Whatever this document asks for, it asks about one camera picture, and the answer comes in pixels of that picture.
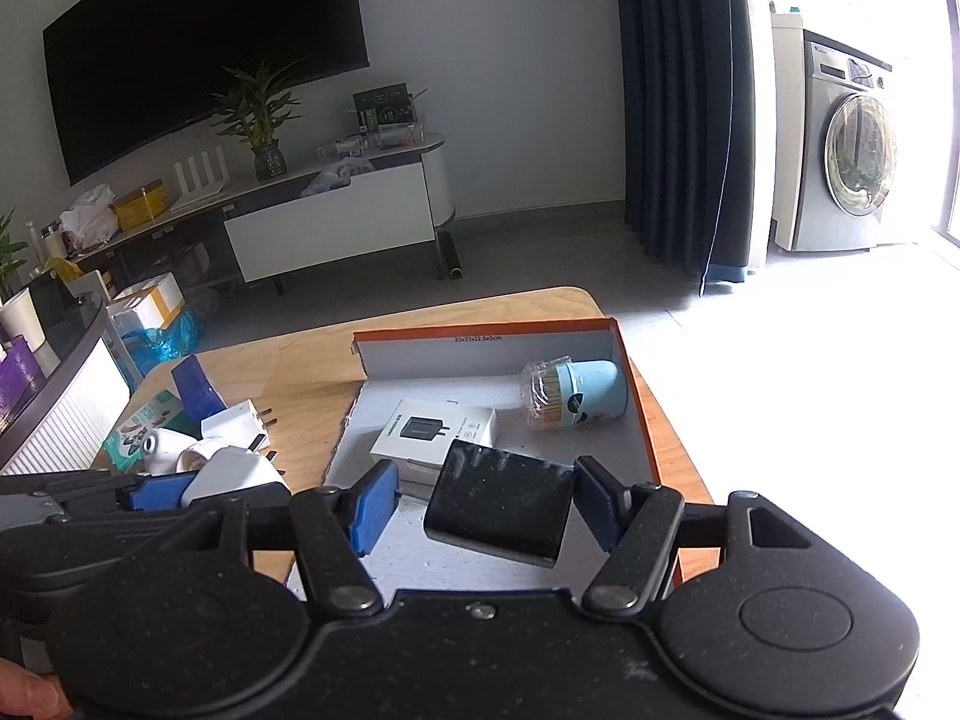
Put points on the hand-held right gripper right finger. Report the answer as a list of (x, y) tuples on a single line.
[(596, 499)]

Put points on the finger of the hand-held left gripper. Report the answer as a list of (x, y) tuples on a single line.
[(274, 499), (157, 493)]

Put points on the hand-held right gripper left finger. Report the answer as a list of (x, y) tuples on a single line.
[(371, 506)]

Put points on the white power adapter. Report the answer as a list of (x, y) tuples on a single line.
[(232, 424), (225, 476)]

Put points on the cartoon bandage box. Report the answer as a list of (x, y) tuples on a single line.
[(142, 420)]

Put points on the black rectangular box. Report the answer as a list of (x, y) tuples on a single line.
[(495, 502)]

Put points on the person's left hand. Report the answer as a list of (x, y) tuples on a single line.
[(22, 694)]

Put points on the small white bottle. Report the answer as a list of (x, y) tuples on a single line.
[(159, 454)]

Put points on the blue toothpick holder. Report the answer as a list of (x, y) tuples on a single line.
[(592, 394)]

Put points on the blue plastic package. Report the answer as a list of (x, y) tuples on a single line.
[(196, 390)]

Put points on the curved white cabinet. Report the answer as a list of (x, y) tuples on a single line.
[(67, 420)]

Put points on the white charger box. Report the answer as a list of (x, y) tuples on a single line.
[(472, 424)]

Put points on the blue plastic bag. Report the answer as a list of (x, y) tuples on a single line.
[(161, 341)]

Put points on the purple box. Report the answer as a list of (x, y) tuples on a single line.
[(15, 386)]

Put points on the white and yellow carton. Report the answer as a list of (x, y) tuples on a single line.
[(146, 304)]

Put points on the plant in white pot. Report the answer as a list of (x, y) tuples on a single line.
[(19, 319)]

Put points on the light blue container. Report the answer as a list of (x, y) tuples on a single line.
[(729, 274)]

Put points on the black roll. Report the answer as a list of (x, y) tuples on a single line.
[(450, 255)]

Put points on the white tv cabinet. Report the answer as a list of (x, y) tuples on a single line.
[(330, 232)]

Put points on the white plastic bag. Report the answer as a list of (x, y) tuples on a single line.
[(90, 217)]

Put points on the yellow box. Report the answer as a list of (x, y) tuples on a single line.
[(139, 204)]

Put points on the white router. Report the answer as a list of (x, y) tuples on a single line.
[(199, 195)]

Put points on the crumpled clear plastic bag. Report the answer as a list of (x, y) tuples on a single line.
[(337, 178)]

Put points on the bamboo plant in dark vase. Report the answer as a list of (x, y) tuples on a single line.
[(268, 161)]

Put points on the clear plastic box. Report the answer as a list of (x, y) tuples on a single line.
[(346, 147), (396, 136)]

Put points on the silver washing machine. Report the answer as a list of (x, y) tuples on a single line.
[(817, 187)]

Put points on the dark green box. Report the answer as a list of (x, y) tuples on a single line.
[(384, 109)]

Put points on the dark blue curtain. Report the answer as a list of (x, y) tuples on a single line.
[(675, 90)]

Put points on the black television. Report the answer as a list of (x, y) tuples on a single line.
[(202, 37)]

